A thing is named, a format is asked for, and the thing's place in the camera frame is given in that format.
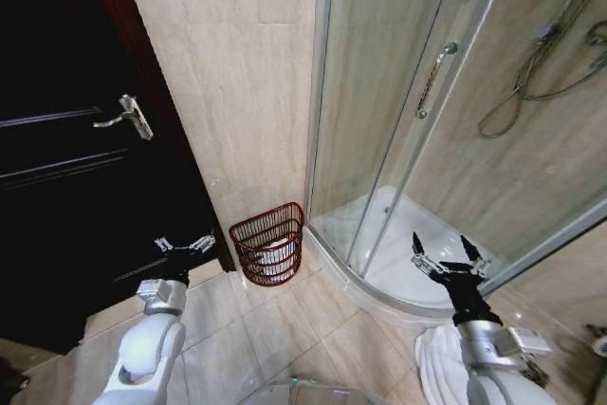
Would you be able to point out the white towel inside hamper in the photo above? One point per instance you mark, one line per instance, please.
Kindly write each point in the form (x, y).
(281, 253)

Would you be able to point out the dark red door frame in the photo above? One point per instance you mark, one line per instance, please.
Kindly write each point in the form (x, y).
(142, 44)

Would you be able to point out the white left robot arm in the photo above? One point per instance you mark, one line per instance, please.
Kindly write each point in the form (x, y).
(142, 343)

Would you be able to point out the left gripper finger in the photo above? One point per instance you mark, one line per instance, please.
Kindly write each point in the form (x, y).
(161, 244)
(201, 241)

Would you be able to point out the glass shower enclosure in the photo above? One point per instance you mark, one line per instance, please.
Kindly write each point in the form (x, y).
(318, 92)

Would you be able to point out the small dark floor fixture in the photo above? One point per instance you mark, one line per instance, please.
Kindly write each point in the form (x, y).
(596, 331)

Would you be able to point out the chrome shower mixer tap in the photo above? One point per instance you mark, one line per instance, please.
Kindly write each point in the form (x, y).
(598, 40)

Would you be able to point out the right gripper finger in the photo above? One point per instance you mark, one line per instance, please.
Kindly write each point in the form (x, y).
(419, 255)
(474, 253)

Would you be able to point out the white shower tray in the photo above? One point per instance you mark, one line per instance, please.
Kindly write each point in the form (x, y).
(379, 296)

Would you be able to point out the dark wooden door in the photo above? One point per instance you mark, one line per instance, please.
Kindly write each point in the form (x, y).
(71, 187)

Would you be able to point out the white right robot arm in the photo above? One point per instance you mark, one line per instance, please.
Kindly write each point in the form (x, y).
(483, 343)

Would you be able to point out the white crumpled towel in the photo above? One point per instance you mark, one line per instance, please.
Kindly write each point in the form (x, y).
(438, 357)

